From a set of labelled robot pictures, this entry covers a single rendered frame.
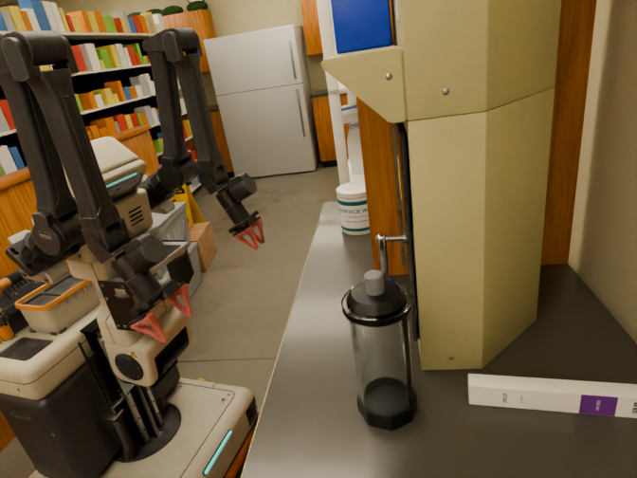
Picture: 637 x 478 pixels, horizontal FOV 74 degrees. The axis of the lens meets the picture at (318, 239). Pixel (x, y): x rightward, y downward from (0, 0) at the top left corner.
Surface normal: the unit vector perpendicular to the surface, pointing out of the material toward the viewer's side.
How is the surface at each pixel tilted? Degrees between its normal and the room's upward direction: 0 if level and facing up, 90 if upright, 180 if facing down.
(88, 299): 92
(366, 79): 90
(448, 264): 90
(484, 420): 0
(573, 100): 90
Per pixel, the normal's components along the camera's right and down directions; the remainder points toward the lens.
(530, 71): 0.61, 0.25
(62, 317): 0.94, 0.04
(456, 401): -0.15, -0.90
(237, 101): -0.11, 0.43
